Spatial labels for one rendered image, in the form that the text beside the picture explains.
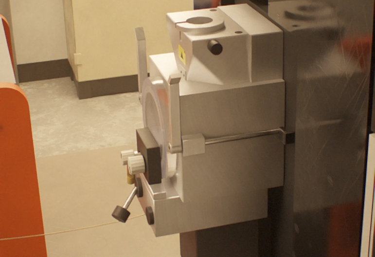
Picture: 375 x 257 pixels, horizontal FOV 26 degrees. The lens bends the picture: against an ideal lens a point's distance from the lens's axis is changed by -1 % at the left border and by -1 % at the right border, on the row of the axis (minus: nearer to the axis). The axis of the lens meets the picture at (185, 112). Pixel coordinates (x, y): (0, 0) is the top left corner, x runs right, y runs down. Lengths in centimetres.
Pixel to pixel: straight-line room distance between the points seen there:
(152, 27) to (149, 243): 254
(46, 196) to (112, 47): 232
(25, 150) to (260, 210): 42
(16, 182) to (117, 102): 287
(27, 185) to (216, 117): 47
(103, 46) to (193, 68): 325
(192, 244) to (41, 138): 290
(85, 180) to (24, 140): 65
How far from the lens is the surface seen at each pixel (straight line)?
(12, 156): 104
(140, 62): 72
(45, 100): 401
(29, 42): 422
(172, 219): 69
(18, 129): 103
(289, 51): 64
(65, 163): 175
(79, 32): 384
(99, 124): 369
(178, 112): 62
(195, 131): 64
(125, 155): 70
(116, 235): 148
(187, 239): 74
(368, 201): 52
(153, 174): 68
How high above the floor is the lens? 149
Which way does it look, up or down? 23 degrees down
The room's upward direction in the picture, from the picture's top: 2 degrees counter-clockwise
